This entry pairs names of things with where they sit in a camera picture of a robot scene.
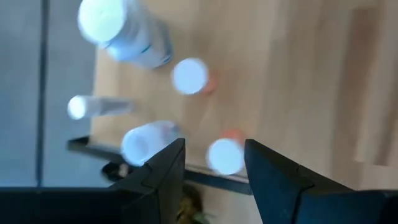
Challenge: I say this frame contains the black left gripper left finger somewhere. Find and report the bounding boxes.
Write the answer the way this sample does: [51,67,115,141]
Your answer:
[109,138,187,224]

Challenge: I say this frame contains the clear pill bottle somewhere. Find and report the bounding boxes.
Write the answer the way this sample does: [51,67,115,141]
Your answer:
[120,120,183,167]

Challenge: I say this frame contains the pink vial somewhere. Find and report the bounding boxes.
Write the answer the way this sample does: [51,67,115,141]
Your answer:
[206,129,247,175]

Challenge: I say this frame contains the white bottle with printed label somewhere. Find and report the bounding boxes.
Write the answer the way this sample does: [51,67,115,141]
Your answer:
[76,0,174,69]

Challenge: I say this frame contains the orange pill bottle white cap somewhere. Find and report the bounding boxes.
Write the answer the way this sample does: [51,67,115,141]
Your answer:
[170,57,218,96]

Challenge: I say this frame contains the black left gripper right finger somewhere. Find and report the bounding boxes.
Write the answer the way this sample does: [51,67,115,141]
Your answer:
[244,139,354,224]

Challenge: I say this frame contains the wooden shelf black metal legs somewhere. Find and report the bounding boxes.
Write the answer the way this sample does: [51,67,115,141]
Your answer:
[66,0,355,195]

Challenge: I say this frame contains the slim white yellow-label bottle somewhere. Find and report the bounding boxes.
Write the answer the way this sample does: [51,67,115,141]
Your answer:
[67,95,135,121]

